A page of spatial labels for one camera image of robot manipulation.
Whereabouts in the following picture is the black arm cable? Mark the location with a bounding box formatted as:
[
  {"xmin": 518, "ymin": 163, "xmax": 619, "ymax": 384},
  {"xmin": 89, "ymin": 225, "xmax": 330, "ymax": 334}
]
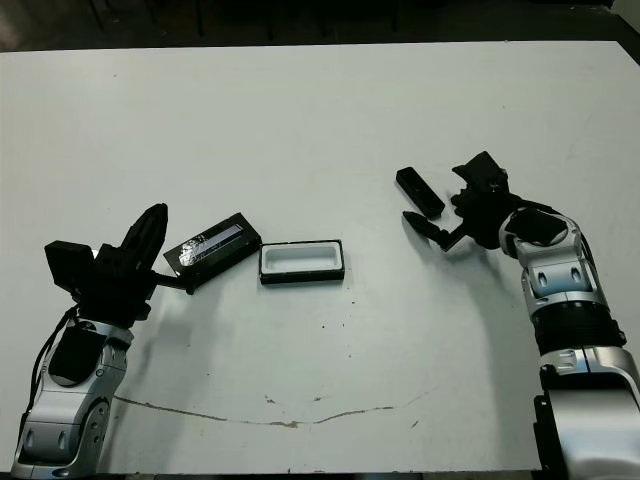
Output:
[
  {"xmin": 519, "ymin": 197, "xmax": 599, "ymax": 266},
  {"xmin": 29, "ymin": 304, "xmax": 81, "ymax": 401}
]

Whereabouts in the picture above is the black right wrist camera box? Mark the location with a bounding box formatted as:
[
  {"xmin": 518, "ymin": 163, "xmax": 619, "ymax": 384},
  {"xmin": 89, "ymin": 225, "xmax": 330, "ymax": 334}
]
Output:
[{"xmin": 452, "ymin": 151, "xmax": 507, "ymax": 194}]

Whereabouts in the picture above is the slim black camera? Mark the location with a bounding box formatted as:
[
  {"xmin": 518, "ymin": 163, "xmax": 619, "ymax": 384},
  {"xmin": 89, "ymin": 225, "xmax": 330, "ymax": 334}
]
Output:
[{"xmin": 396, "ymin": 167, "xmax": 446, "ymax": 218}]

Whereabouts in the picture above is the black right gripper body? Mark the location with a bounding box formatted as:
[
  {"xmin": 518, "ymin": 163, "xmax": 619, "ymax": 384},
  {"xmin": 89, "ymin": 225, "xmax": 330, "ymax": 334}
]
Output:
[{"xmin": 442, "ymin": 184, "xmax": 516, "ymax": 251}]

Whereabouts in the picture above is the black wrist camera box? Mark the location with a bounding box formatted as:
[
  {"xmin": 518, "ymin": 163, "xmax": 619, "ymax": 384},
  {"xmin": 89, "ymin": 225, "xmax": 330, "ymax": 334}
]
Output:
[
  {"xmin": 452, "ymin": 151, "xmax": 507, "ymax": 194},
  {"xmin": 43, "ymin": 241, "xmax": 97, "ymax": 301}
]

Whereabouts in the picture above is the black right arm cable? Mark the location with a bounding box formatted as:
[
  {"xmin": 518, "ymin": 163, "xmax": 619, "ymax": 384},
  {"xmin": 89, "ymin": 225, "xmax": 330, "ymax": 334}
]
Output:
[{"xmin": 519, "ymin": 197, "xmax": 599, "ymax": 266}]

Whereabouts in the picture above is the black box with white tray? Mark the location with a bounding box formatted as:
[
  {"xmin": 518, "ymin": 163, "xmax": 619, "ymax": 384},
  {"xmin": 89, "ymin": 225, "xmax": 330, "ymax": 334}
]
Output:
[{"xmin": 258, "ymin": 238, "xmax": 347, "ymax": 287}]

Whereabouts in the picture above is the black box lid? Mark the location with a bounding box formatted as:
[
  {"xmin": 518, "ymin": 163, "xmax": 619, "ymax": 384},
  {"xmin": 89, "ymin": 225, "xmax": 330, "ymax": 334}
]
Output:
[{"xmin": 163, "ymin": 212, "xmax": 263, "ymax": 294}]

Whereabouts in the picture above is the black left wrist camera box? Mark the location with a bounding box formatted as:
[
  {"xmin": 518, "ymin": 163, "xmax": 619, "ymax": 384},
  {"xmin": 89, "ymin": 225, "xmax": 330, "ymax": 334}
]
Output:
[{"xmin": 43, "ymin": 241, "xmax": 97, "ymax": 301}]

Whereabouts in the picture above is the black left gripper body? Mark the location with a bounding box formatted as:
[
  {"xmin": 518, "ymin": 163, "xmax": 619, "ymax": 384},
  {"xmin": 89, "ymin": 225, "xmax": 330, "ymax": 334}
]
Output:
[{"xmin": 74, "ymin": 244, "xmax": 196, "ymax": 329}]

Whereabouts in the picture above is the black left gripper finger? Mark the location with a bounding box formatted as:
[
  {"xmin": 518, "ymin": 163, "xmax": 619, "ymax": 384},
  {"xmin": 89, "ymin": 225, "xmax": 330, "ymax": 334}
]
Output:
[
  {"xmin": 119, "ymin": 205, "xmax": 157, "ymax": 271},
  {"xmin": 144, "ymin": 203, "xmax": 169, "ymax": 271}
]

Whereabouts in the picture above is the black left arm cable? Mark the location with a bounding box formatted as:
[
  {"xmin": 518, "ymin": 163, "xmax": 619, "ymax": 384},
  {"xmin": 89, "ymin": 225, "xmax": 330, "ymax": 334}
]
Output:
[{"xmin": 29, "ymin": 304, "xmax": 81, "ymax": 401}]

